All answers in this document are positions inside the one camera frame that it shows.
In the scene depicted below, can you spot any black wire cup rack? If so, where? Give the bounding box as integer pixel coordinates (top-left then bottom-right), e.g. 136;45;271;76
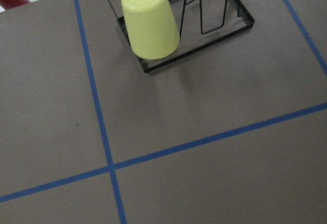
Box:
107;0;254;73

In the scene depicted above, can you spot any yellow plastic cup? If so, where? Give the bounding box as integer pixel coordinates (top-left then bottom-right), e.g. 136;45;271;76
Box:
121;0;180;60

